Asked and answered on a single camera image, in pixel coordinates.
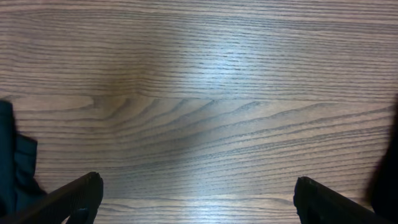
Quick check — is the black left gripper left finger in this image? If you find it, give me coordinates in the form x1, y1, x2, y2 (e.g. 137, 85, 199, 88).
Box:
1, 172, 103, 224

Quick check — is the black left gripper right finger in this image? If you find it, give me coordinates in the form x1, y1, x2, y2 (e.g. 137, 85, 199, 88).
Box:
294, 177, 389, 224

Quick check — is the black t-shirt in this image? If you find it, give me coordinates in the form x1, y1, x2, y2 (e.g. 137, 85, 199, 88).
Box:
366, 96, 397, 223

